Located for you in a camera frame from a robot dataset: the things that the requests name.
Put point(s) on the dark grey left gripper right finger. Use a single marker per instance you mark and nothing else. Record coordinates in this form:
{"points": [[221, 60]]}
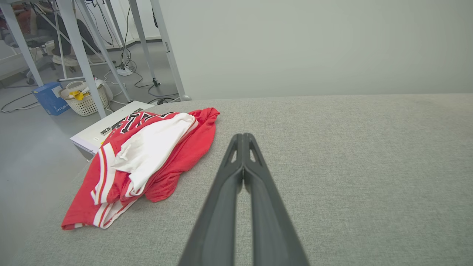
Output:
{"points": [[271, 221]]}

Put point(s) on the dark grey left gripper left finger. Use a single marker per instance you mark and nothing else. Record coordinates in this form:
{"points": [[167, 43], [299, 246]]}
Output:
{"points": [[218, 207]]}

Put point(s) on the red and white jersey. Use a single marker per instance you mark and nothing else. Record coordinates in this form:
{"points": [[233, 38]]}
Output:
{"points": [[184, 155]]}

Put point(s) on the white cloth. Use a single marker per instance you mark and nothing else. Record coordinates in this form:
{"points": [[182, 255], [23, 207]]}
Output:
{"points": [[351, 166]]}

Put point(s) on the flat white box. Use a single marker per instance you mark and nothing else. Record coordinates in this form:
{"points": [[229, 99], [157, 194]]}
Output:
{"points": [[96, 133]]}

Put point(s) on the grey metal table leg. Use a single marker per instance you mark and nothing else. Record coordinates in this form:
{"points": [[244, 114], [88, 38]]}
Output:
{"points": [[107, 59], [142, 40], [170, 55], [22, 44], [82, 59]]}

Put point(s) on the white power strip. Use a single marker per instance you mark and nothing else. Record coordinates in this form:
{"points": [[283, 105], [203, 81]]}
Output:
{"points": [[124, 71]]}

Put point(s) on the white plastic laundry basket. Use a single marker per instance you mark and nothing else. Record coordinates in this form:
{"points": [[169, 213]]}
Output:
{"points": [[87, 105]]}

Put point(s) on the yellow cloth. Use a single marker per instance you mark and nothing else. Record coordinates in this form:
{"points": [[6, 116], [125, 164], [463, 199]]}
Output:
{"points": [[77, 95]]}

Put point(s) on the blue cardboard box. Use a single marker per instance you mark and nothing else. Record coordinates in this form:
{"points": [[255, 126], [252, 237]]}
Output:
{"points": [[50, 99]]}

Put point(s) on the seated person in dark trousers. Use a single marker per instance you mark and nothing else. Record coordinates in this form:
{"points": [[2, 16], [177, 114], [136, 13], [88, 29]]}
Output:
{"points": [[64, 40]]}

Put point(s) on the grey office chair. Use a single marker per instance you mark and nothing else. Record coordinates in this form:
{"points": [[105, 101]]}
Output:
{"points": [[35, 44]]}

